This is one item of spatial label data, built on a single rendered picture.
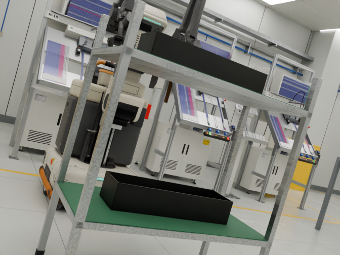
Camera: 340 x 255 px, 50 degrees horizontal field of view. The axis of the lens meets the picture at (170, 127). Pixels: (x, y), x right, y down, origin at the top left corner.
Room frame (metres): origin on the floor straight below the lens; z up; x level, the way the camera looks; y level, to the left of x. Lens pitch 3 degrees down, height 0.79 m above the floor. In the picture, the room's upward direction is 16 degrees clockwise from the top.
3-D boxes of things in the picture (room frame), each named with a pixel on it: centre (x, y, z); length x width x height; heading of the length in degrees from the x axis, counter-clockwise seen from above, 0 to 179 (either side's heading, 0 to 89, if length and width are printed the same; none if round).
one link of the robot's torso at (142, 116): (2.43, 0.30, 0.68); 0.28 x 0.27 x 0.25; 117
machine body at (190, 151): (4.50, -0.10, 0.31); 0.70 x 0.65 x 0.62; 118
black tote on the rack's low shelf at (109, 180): (1.59, -0.08, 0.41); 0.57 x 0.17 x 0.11; 118
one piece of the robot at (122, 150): (2.63, 0.48, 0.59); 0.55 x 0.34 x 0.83; 117
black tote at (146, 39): (1.60, -0.07, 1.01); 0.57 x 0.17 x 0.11; 117
